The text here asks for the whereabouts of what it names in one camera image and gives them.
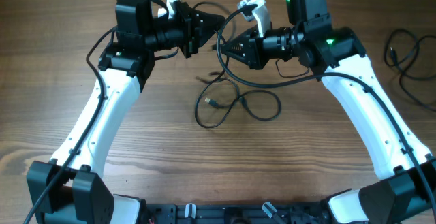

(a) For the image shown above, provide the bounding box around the thick black cable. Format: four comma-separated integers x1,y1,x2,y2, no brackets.
384,28,436,113

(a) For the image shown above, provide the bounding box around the short black micro USB cable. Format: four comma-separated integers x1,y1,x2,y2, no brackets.
194,29,239,109

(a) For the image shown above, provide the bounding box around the thin black USB cable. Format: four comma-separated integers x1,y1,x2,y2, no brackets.
193,1,282,129

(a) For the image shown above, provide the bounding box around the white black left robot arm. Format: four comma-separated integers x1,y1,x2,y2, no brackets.
27,0,225,223

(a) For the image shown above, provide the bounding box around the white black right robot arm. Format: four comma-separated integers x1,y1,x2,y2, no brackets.
217,0,435,223

